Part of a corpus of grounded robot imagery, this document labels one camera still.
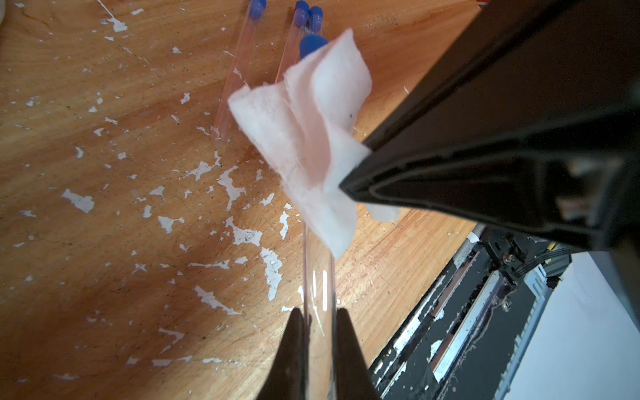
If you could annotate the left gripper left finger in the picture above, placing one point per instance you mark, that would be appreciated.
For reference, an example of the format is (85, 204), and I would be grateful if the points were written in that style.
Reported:
(286, 376)

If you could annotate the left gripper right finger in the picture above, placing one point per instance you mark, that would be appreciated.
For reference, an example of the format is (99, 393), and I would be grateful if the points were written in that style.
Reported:
(353, 380)

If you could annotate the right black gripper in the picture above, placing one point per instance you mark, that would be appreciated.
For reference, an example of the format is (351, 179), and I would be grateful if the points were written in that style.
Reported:
(529, 122)

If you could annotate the white wipe cloth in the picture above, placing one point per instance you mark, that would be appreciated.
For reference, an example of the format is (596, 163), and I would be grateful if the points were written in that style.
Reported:
(303, 128)

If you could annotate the test tube blue cap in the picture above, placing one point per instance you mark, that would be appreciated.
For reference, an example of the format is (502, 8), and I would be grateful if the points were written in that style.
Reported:
(234, 80)
(318, 262)

